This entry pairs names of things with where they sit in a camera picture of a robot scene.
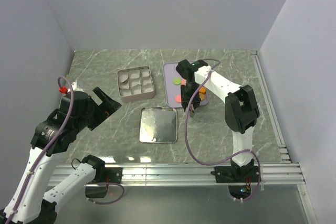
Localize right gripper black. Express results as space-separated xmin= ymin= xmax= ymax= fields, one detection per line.
xmin=180 ymin=82 xmax=201 ymax=111

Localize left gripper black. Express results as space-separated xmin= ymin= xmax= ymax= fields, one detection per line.
xmin=75 ymin=87 xmax=121 ymax=132

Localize metal tongs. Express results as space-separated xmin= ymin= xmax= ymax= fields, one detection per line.
xmin=189 ymin=104 xmax=195 ymax=118

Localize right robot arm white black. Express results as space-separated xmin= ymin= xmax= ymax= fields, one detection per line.
xmin=176 ymin=59 xmax=260 ymax=182

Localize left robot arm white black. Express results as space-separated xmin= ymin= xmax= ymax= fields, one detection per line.
xmin=1 ymin=87 xmax=121 ymax=223

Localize pink round cookie lower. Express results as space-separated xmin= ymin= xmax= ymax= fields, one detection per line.
xmin=175 ymin=95 xmax=182 ymax=103

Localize orange round cookie bottom right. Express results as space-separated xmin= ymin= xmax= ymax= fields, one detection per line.
xmin=199 ymin=87 xmax=206 ymax=101

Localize green round cookie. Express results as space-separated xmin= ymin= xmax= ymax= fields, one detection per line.
xmin=173 ymin=78 xmax=182 ymax=85

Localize lavender cookie tray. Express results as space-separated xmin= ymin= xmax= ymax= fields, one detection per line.
xmin=163 ymin=61 xmax=209 ymax=109

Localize square cookie tin with liners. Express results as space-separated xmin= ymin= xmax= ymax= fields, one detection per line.
xmin=117 ymin=66 xmax=155 ymax=103

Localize silver tin lid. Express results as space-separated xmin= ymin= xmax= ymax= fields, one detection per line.
xmin=139 ymin=107 xmax=178 ymax=144

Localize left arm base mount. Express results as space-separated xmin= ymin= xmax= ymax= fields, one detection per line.
xmin=85 ymin=167 xmax=125 ymax=202

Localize aluminium side rail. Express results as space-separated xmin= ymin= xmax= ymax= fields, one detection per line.
xmin=251 ymin=50 xmax=292 ymax=164

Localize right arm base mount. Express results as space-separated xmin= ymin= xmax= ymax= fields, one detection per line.
xmin=211 ymin=165 xmax=261 ymax=201

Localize aluminium front rail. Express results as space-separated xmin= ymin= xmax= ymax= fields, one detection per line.
xmin=49 ymin=163 xmax=307 ymax=187

